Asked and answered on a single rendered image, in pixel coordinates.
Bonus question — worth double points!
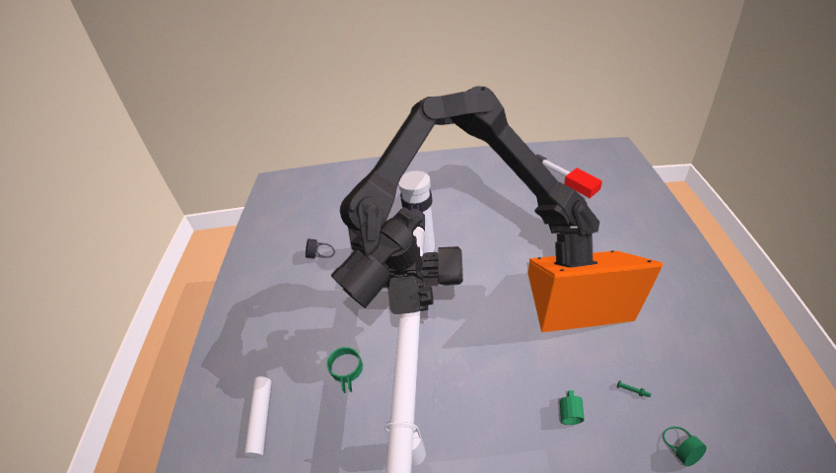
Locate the green metal band with two tabs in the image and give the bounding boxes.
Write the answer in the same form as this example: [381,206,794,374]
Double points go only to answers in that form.
[327,347,363,393]

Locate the dark green faceted cylinder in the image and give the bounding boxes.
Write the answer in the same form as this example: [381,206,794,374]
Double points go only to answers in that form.
[559,390,585,425]

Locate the grey cylinder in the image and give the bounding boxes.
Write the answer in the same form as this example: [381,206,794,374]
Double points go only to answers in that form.
[398,171,435,253]

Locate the green bolt with nut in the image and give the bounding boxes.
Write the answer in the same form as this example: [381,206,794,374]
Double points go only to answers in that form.
[617,380,652,397]

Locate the green cap with loop handle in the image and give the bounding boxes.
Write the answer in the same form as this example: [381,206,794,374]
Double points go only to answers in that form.
[662,427,707,467]

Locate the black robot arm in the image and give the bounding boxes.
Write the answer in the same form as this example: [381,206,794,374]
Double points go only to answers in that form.
[331,86,599,314]

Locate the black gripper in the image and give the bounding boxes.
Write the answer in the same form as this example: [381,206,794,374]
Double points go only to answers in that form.
[386,246,463,287]

